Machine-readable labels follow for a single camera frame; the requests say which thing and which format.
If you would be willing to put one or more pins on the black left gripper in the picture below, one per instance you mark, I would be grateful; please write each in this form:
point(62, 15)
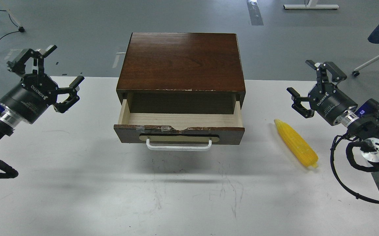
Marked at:
point(25, 98)

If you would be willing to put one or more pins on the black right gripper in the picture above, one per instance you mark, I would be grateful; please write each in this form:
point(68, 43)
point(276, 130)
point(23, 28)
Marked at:
point(329, 102)

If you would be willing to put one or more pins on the yellow corn cob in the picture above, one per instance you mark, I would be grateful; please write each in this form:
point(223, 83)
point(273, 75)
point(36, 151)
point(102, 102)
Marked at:
point(297, 145)

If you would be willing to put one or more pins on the wooden drawer with white handle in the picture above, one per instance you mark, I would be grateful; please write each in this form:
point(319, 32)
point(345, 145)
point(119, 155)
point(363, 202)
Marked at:
point(180, 132)

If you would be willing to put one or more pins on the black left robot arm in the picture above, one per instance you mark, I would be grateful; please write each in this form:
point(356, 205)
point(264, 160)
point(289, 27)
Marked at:
point(31, 61)

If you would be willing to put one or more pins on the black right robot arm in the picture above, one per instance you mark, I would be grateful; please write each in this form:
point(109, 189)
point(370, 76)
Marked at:
point(363, 124)

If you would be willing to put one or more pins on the white table leg base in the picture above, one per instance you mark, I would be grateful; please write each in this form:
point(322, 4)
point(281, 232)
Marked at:
point(311, 5)

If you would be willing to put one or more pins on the dark wooden cabinet box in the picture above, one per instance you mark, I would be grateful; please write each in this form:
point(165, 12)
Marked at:
point(160, 62)

